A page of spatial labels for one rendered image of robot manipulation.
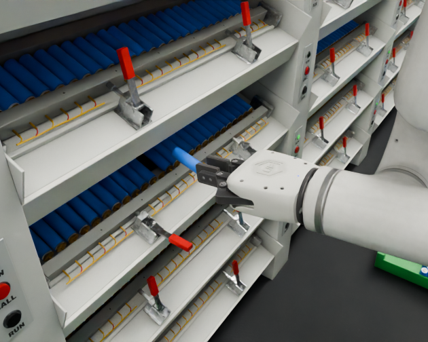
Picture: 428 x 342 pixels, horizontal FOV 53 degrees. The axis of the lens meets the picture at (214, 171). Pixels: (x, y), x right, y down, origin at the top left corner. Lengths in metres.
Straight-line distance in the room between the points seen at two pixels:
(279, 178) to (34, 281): 0.31
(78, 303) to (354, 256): 0.94
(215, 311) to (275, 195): 0.55
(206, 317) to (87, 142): 0.62
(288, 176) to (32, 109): 0.31
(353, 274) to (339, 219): 0.81
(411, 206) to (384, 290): 0.82
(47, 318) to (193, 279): 0.36
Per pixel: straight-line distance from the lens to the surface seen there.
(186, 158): 0.65
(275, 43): 0.82
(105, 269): 0.62
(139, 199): 0.66
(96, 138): 0.51
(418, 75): 0.43
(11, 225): 0.45
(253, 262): 1.14
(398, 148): 0.58
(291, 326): 1.16
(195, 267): 0.86
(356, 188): 0.51
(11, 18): 0.41
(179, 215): 0.69
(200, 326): 1.01
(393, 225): 0.50
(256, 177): 0.55
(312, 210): 0.52
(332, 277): 1.29
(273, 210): 0.54
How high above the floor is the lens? 0.93
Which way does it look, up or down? 35 degrees down
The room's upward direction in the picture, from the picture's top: straight up
